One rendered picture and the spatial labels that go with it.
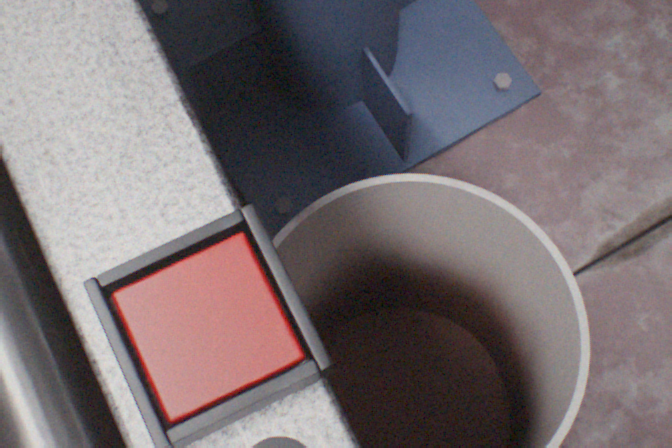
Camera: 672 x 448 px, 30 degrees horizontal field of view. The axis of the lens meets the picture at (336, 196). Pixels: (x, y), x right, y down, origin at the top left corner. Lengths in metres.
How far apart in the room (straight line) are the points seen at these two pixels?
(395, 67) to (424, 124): 0.08
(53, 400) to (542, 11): 1.19
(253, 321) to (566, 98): 1.10
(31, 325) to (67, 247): 0.04
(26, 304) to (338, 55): 0.91
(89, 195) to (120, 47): 0.07
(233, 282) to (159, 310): 0.03
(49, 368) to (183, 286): 0.06
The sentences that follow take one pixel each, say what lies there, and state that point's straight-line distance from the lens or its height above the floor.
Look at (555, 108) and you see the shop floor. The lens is 1.57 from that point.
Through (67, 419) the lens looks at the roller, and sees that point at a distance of 0.52.
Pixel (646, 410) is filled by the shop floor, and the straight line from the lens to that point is 1.47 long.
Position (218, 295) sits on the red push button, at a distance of 0.51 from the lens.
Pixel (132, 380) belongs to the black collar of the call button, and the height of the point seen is 0.93.
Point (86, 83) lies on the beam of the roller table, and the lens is 0.57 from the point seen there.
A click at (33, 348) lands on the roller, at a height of 0.92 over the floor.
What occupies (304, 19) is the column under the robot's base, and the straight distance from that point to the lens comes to 1.34.
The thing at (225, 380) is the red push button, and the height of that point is 0.93.
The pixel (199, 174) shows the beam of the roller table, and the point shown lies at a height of 0.92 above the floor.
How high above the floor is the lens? 1.42
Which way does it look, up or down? 70 degrees down
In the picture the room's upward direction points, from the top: 3 degrees counter-clockwise
